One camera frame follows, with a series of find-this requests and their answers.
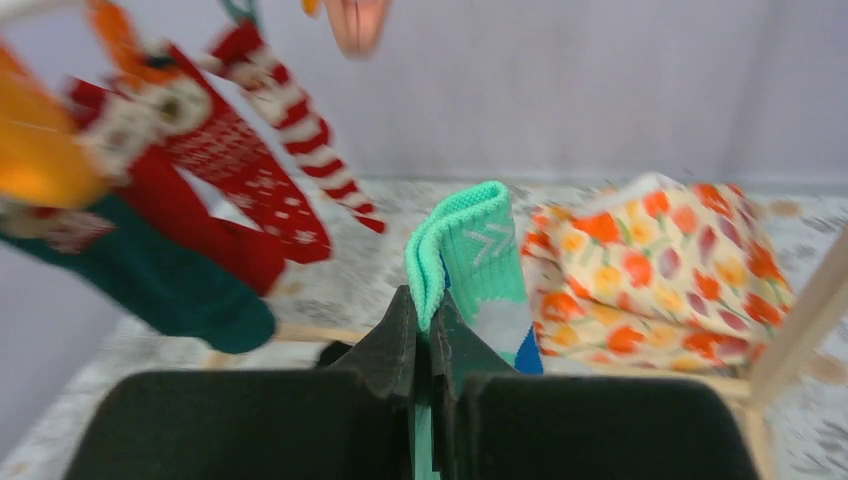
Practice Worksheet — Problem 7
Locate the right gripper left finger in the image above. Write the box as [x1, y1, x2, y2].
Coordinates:
[317, 285, 417, 479]

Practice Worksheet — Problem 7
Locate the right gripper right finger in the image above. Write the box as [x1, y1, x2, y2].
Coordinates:
[429, 293, 517, 479]

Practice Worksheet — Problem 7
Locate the dark green sock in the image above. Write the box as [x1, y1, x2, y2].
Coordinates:
[1, 195, 276, 354]

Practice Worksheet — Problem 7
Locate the red bear christmas sock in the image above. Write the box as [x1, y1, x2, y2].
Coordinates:
[65, 42, 332, 264]

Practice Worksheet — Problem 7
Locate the red white striped sock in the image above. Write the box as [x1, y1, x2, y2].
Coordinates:
[203, 21, 387, 234]

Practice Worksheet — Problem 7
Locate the orange floral cloth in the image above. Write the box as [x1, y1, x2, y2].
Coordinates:
[521, 174, 795, 371]

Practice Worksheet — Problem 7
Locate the wooden clothes rack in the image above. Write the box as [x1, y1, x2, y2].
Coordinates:
[201, 225, 848, 480]

